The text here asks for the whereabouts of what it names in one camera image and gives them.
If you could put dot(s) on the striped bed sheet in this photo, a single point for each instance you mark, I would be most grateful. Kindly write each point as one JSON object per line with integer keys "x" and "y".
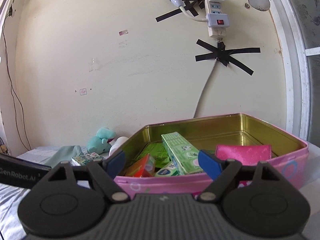
{"x": 55, "y": 207}

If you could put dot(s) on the white pill bottle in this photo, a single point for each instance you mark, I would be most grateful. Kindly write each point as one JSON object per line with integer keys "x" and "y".
{"x": 117, "y": 144}

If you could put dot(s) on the black tape cross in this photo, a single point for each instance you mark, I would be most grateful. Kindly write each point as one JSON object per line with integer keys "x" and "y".
{"x": 189, "y": 6}
{"x": 224, "y": 56}

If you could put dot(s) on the pink tissue packet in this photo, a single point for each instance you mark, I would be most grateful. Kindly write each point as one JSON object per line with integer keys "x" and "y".
{"x": 247, "y": 155}

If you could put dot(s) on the window frame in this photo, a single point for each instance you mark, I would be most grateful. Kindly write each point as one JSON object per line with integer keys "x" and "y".
{"x": 297, "y": 26}

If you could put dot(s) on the teal plush toy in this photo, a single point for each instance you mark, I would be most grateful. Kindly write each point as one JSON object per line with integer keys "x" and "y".
{"x": 100, "y": 143}

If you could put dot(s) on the green patterned tissue pack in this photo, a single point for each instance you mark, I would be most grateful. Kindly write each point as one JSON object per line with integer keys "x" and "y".
{"x": 84, "y": 159}

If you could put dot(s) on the green medicine box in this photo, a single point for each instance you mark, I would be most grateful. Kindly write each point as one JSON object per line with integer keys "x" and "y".
{"x": 168, "y": 170}

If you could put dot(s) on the white power strip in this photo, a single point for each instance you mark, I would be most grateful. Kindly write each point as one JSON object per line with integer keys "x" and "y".
{"x": 215, "y": 8}

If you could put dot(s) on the red cigarette box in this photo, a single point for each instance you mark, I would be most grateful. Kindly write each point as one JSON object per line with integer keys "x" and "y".
{"x": 144, "y": 167}

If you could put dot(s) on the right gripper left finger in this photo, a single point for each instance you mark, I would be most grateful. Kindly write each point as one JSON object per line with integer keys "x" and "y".
{"x": 102, "y": 174}

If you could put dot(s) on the green toothpaste box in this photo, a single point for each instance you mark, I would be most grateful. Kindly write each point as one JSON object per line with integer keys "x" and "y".
{"x": 182, "y": 153}

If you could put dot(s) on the mint green pouch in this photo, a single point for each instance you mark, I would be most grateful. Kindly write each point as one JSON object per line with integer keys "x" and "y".
{"x": 65, "y": 153}

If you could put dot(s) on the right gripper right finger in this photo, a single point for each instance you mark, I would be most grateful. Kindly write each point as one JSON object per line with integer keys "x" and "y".
{"x": 223, "y": 174}

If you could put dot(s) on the black tape cross lower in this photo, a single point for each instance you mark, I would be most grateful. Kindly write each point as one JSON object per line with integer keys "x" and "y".
{"x": 224, "y": 56}

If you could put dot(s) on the green sachet packet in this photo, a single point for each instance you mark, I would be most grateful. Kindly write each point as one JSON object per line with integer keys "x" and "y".
{"x": 158, "y": 152}

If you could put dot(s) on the black tape cross upper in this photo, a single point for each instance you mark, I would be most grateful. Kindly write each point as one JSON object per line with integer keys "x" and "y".
{"x": 189, "y": 6}

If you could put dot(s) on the pink gold-lined tin box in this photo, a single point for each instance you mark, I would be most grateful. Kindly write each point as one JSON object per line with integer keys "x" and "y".
{"x": 282, "y": 174}

